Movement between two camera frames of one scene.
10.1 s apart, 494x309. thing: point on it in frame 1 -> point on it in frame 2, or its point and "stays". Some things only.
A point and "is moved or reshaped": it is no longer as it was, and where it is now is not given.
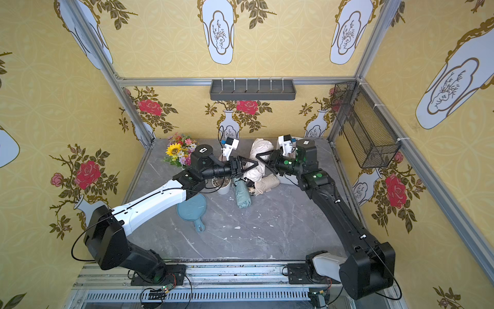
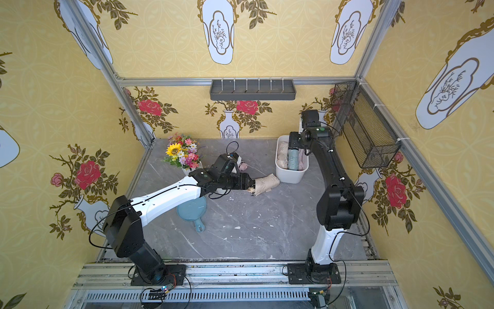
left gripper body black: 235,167 -> 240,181
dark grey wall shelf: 253,90 stays
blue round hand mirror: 193,209 stays
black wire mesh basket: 373,143 stays
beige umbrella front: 259,145 is moved or reshaped
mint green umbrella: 244,198 is moved or reshaped
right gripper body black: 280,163 -> 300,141
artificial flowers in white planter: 179,150 stays
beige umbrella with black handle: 265,184 stays
